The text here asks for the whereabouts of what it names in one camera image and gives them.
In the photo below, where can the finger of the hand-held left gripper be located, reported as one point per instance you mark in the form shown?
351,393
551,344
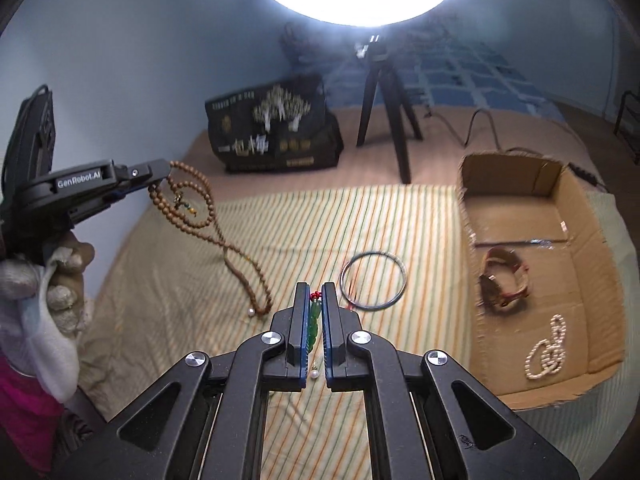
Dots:
145,171
112,201

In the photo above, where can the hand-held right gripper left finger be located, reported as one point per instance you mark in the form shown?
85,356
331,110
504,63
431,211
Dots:
303,327

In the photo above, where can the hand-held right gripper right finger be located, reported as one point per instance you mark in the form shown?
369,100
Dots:
328,330

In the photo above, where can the green bead pendant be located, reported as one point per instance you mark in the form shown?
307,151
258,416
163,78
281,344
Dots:
314,330

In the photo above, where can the cardboard box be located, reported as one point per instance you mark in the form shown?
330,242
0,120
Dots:
520,220

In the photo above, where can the person's left hand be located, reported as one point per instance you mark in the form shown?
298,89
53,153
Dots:
37,290

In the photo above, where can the thin black bangle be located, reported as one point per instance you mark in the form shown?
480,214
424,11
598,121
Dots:
341,280

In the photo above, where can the striped cloth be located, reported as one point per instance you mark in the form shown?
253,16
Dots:
280,230

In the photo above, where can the black printed bag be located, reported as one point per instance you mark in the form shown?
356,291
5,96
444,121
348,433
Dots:
300,150

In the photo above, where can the tan bed sheet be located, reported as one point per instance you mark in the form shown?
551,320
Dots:
440,155

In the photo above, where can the pink garment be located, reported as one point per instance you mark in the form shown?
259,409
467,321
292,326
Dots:
22,410

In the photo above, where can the black tripod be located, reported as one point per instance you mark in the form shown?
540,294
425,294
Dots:
387,105

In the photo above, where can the blue checked blanket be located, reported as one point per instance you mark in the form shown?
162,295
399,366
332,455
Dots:
450,80

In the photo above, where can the pale green cloth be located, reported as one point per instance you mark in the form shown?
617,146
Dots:
617,240

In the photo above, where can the dark metal rack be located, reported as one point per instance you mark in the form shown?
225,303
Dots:
629,125

